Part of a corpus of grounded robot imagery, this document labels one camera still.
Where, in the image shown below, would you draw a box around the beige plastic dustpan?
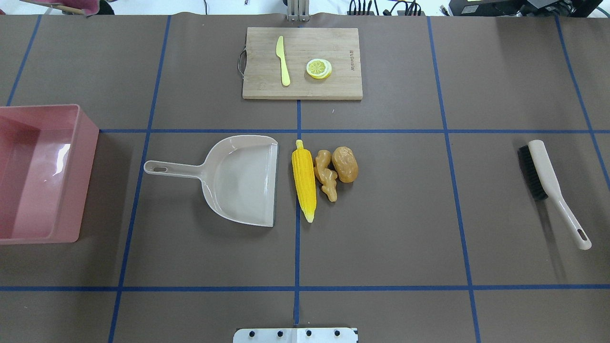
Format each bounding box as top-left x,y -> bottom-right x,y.
143,135 -> 279,227

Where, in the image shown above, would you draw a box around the toy ginger root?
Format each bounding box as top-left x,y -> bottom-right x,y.
314,150 -> 338,202

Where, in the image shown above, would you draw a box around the beige hand brush black bristles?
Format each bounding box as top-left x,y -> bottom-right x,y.
517,140 -> 592,250

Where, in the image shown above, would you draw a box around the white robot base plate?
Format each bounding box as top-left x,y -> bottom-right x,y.
233,327 -> 359,343

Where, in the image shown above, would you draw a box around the yellow toy corn cob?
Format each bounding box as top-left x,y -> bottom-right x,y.
291,140 -> 317,223

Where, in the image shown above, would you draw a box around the wooden cutting board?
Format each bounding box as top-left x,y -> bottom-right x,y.
242,27 -> 363,101

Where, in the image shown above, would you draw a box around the pink plastic bin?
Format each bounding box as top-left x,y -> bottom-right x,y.
0,104 -> 100,245

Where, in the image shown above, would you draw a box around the pink cloth on stand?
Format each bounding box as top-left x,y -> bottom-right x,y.
22,0 -> 100,17

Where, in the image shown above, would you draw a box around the brown toy potato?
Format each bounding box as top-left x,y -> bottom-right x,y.
331,146 -> 359,183

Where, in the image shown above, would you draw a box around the yellow lemon slice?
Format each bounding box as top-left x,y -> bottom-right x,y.
305,58 -> 333,80

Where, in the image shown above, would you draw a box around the yellow plastic knife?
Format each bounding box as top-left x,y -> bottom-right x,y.
276,35 -> 291,87

